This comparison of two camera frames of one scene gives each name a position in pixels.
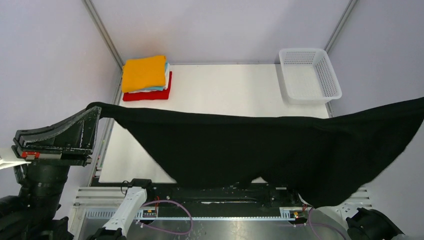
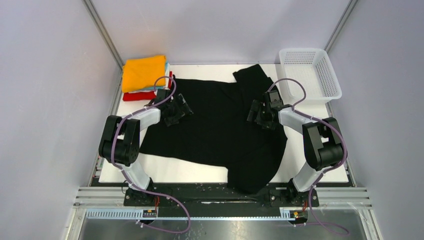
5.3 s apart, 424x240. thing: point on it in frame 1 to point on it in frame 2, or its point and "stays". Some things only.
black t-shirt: [326, 160] to [219, 132]
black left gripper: [70, 138] to [181, 110]
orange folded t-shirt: [144, 72] stays
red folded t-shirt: [150, 95] stays
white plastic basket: [308, 76] stays
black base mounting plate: [259, 196] stays
